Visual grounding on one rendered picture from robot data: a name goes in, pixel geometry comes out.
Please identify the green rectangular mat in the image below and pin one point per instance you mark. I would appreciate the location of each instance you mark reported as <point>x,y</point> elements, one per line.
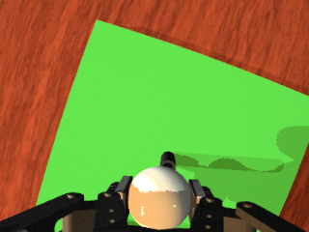
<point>138,102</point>

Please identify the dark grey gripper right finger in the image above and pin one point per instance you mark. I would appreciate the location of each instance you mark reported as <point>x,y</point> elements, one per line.
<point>246,217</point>

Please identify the white ball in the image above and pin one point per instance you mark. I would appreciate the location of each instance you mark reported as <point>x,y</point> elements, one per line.
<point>159,198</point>

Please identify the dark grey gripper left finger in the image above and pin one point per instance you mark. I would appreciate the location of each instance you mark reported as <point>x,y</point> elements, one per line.
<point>109,215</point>

